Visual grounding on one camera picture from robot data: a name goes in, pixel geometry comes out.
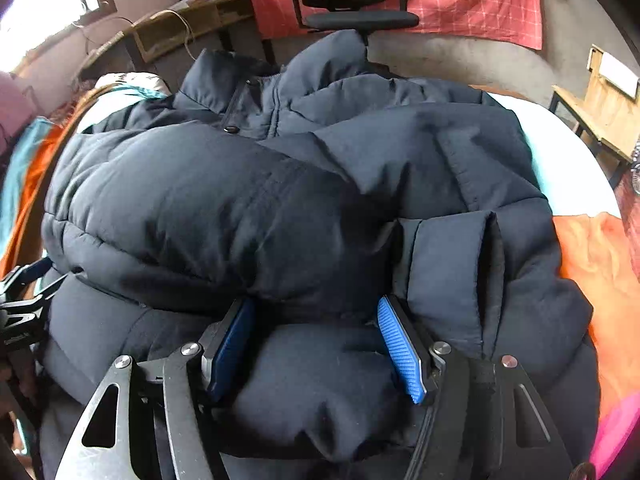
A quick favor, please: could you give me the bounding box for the dark navy puffer jacket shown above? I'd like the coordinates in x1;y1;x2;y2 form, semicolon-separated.
38;29;601;480

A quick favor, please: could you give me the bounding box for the pink hanging cloth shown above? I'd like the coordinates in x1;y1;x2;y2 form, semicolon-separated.
0;73;36;154

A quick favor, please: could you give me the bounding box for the colourful striped bedspread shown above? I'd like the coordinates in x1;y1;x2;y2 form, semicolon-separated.
0;71;640;476

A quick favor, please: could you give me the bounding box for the wooden desk with shelf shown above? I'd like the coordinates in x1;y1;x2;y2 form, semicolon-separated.
77;0;254;80

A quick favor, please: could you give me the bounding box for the light wooden chair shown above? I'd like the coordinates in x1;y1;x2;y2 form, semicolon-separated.
549;44;639;188

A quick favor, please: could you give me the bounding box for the white charging cable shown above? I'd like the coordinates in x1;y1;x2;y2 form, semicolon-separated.
150;8;199;61

